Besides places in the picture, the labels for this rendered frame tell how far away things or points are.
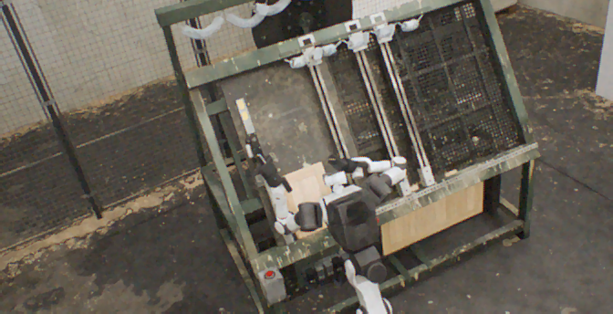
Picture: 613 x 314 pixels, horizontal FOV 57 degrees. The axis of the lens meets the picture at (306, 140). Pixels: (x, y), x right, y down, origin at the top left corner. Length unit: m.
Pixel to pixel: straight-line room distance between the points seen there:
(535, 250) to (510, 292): 0.49
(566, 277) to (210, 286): 2.71
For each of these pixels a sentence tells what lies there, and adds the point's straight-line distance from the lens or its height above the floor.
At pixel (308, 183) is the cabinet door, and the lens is 3.59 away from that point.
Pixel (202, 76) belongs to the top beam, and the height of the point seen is 1.92.
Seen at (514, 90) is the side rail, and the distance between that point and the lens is 4.27.
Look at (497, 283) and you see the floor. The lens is 4.51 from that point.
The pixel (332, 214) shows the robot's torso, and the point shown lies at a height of 1.32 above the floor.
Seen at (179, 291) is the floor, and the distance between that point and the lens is 4.81.
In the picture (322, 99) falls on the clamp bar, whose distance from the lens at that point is 3.58.
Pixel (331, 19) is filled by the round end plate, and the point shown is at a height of 1.79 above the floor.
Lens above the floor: 3.33
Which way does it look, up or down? 33 degrees down
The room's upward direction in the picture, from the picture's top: 10 degrees counter-clockwise
